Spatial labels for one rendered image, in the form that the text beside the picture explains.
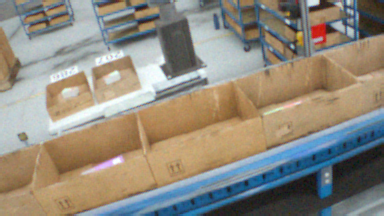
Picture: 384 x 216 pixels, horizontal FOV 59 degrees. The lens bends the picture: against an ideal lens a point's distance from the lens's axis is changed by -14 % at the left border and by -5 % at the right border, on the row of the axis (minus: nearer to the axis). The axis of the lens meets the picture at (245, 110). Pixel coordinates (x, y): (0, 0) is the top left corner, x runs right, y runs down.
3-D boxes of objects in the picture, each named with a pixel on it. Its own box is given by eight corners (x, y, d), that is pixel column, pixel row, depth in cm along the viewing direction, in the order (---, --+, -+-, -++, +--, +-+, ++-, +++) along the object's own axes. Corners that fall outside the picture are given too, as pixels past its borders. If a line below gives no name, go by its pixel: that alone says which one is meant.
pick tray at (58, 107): (89, 82, 238) (84, 69, 233) (95, 105, 208) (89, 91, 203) (51, 97, 229) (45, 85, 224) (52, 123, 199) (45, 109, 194)
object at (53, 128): (181, 48, 268) (180, 44, 266) (207, 76, 222) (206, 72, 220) (53, 94, 240) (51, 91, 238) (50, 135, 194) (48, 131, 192)
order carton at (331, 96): (323, 88, 160) (321, 53, 151) (361, 121, 136) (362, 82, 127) (239, 116, 152) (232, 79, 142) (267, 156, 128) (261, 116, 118)
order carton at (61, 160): (149, 145, 144) (136, 110, 135) (160, 193, 120) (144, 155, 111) (59, 175, 136) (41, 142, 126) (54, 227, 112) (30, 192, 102)
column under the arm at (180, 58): (158, 66, 240) (145, 20, 222) (194, 53, 247) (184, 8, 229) (167, 80, 219) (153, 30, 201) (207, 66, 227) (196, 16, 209)
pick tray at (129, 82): (133, 67, 246) (129, 54, 241) (142, 89, 216) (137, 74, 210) (95, 80, 239) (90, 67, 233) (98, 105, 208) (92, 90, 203)
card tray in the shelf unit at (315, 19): (281, 13, 293) (279, 2, 287) (313, 5, 299) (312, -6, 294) (305, 27, 260) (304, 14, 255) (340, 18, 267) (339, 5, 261)
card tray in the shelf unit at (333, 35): (285, 35, 304) (283, 24, 299) (317, 27, 310) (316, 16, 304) (306, 52, 271) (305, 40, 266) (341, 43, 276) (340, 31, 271)
